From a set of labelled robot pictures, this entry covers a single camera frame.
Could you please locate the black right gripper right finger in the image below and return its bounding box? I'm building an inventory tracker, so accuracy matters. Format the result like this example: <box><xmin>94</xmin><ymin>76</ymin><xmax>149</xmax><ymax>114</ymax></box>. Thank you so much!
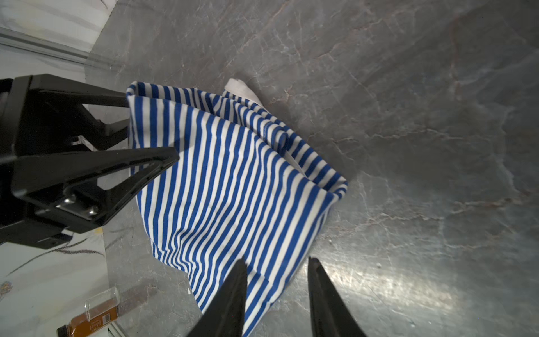
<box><xmin>307</xmin><ymin>257</ymin><xmax>366</xmax><ymax>337</ymax></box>

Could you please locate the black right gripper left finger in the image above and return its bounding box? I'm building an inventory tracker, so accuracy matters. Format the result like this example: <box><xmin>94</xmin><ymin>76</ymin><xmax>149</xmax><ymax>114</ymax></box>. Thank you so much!
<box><xmin>188</xmin><ymin>260</ymin><xmax>248</xmax><ymax>337</ymax></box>

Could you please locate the blue white striped tank top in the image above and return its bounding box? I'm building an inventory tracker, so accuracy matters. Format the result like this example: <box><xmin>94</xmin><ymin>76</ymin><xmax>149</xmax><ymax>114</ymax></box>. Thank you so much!
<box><xmin>126</xmin><ymin>81</ymin><xmax>348</xmax><ymax>336</ymax></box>

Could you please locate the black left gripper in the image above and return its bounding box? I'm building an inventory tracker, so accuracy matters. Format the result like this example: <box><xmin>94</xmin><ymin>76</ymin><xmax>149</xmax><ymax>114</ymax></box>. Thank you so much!
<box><xmin>1</xmin><ymin>74</ymin><xmax>179</xmax><ymax>250</ymax></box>

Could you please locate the spice jar with dark lid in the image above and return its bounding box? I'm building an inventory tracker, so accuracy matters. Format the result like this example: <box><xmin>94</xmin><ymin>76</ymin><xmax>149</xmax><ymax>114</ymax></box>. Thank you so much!
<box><xmin>56</xmin><ymin>287</ymin><xmax>120</xmax><ymax>337</ymax></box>

